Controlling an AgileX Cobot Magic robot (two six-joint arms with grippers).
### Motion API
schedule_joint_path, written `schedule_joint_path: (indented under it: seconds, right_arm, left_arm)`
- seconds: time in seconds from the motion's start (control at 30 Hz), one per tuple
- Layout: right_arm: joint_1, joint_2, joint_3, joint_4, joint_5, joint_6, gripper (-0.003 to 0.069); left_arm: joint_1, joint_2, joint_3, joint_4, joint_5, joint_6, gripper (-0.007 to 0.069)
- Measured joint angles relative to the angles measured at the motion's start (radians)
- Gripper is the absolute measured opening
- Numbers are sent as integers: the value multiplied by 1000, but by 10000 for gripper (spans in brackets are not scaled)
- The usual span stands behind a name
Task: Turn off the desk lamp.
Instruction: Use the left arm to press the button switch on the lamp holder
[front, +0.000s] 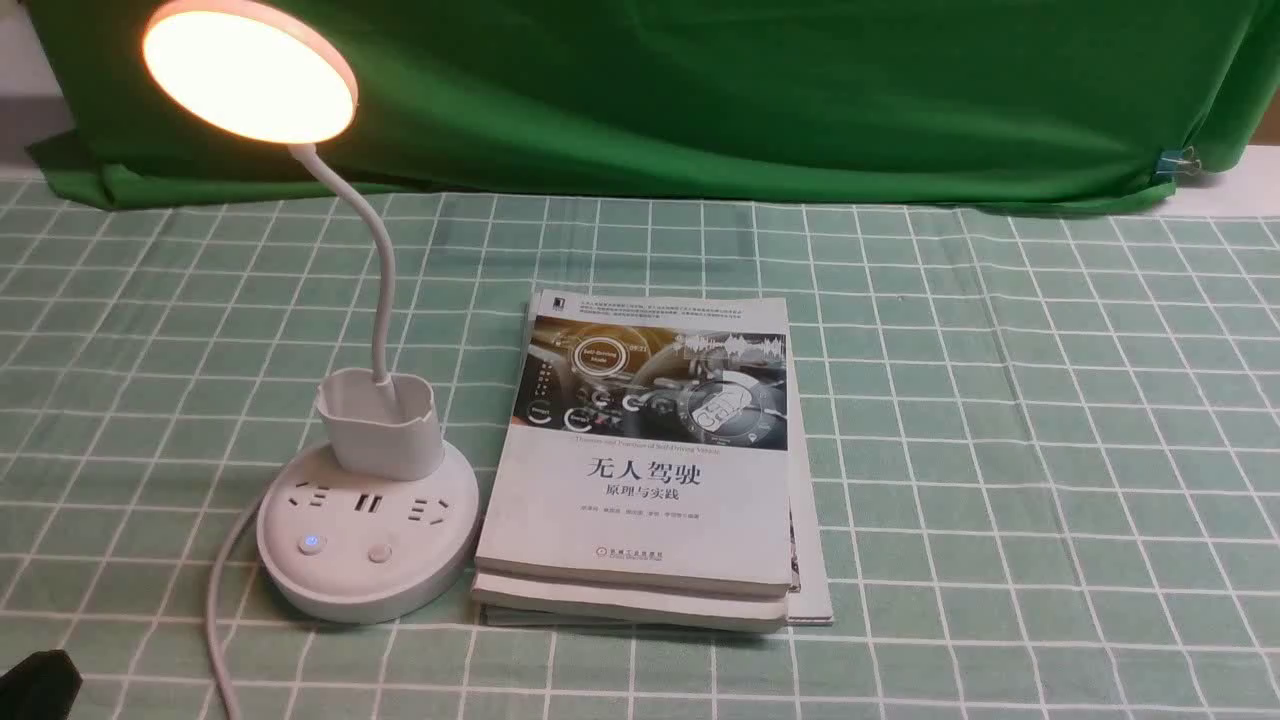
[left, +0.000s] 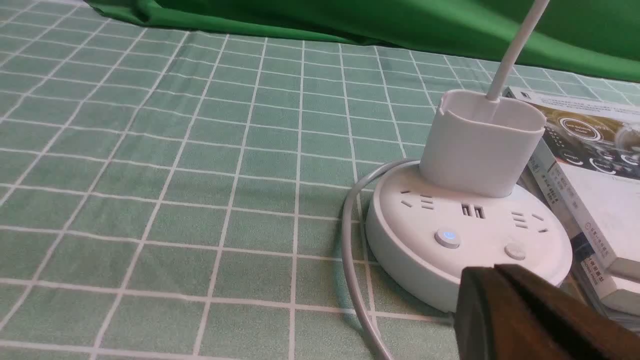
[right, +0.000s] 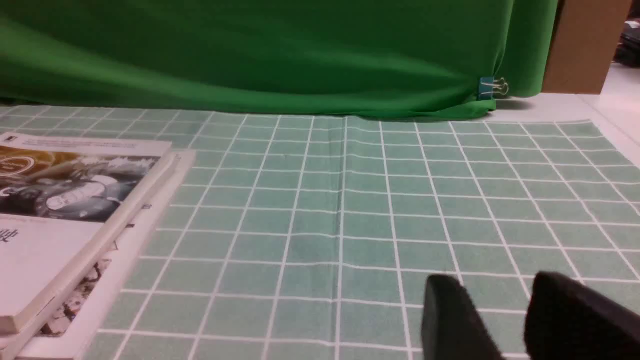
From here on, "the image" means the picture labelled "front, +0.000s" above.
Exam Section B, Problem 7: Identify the white desk lamp with sockets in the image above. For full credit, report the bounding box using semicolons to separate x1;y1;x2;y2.
142;1;479;624

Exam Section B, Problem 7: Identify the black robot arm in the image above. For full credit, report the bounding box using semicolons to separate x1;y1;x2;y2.
1;650;83;719

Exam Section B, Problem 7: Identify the top book self-driving cover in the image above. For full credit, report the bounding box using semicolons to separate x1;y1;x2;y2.
475;290;794;600

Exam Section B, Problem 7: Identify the middle white book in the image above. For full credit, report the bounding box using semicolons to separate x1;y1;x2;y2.
471;571;788;634

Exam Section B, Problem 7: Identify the bottom thin book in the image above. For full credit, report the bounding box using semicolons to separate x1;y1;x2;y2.
483;300;835;629

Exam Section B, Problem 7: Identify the green backdrop cloth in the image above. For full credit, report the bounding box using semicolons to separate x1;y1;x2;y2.
24;0;1280;217

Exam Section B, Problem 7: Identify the green checkered tablecloth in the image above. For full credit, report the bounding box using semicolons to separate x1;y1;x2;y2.
1;179;1279;719

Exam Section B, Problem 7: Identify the blue binder clip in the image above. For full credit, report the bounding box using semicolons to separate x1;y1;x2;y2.
1153;146;1203;178

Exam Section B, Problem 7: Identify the white lamp power cable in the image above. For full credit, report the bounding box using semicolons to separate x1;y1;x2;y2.
205;492;268;720

